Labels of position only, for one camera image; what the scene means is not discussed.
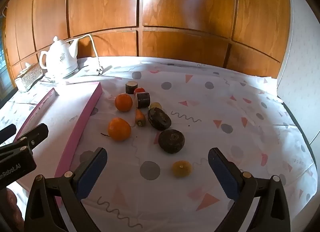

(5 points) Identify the orange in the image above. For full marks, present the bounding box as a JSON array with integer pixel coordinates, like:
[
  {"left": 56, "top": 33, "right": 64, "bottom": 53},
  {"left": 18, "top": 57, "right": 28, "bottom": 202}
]
[
  {"left": 107, "top": 118, "right": 131, "bottom": 142},
  {"left": 114, "top": 93, "right": 133, "bottom": 112}
]

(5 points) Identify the white kettle power cable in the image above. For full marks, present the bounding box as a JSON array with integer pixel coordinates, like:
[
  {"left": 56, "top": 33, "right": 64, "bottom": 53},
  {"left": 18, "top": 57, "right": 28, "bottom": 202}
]
[{"left": 65, "top": 33, "right": 104, "bottom": 75}]

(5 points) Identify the white ceramic electric kettle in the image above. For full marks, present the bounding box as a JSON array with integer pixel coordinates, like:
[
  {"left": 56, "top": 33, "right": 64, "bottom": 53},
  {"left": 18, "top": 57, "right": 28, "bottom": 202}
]
[{"left": 39, "top": 36, "right": 80, "bottom": 79}]

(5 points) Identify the dark log piece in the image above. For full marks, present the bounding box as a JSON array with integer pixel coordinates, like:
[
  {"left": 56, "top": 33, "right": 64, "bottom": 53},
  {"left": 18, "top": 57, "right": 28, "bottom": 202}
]
[{"left": 136, "top": 92, "right": 151, "bottom": 109}]

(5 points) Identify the dark round avocado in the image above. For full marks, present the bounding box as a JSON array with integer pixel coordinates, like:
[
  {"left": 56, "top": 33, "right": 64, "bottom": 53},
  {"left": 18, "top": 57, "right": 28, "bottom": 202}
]
[{"left": 158, "top": 129, "right": 185, "bottom": 154}]

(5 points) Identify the upright wooden log piece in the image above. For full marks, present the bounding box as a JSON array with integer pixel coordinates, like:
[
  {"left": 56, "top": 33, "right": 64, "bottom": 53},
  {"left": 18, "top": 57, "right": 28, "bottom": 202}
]
[{"left": 125, "top": 81, "right": 138, "bottom": 94}]

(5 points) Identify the wooden wall cabinet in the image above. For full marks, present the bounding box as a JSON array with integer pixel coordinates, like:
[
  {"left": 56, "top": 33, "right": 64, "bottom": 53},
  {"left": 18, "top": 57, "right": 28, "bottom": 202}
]
[{"left": 1, "top": 0, "right": 290, "bottom": 78}]

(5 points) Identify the pink rimmed white tray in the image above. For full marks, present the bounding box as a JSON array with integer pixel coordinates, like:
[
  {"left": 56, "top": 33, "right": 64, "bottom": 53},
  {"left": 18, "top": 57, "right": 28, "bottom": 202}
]
[{"left": 14, "top": 82, "right": 103, "bottom": 192}]

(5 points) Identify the patterned white tablecloth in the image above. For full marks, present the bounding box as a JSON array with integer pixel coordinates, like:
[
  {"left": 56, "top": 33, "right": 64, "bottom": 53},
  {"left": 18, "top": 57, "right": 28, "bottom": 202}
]
[{"left": 1, "top": 57, "right": 318, "bottom": 231}]

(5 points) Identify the person's left hand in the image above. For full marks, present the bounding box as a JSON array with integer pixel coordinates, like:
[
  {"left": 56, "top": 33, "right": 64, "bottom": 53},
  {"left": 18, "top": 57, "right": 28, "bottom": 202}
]
[{"left": 1, "top": 188, "right": 24, "bottom": 231}]

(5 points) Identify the dark elongated avocado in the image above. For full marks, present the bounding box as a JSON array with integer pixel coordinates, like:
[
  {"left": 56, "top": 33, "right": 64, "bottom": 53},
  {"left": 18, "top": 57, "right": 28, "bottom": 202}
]
[{"left": 148, "top": 107, "right": 171, "bottom": 131}]

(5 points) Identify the red tomato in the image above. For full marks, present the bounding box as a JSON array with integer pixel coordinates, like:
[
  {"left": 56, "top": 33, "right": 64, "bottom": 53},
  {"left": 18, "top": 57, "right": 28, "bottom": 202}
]
[{"left": 134, "top": 87, "right": 145, "bottom": 95}]

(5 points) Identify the small orange carrot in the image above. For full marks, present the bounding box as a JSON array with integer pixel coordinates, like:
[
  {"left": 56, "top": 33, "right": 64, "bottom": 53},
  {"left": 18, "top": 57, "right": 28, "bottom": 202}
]
[{"left": 135, "top": 108, "right": 146, "bottom": 127}]

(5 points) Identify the glittery tissue box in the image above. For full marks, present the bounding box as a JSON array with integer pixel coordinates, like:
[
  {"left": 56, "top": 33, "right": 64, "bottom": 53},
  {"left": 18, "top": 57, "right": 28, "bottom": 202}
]
[{"left": 15, "top": 62, "right": 43, "bottom": 93}]

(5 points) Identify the yellow-green round fruit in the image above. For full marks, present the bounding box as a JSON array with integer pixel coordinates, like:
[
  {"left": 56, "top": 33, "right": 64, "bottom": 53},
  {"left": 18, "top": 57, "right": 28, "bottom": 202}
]
[{"left": 149, "top": 102, "right": 162, "bottom": 109}]

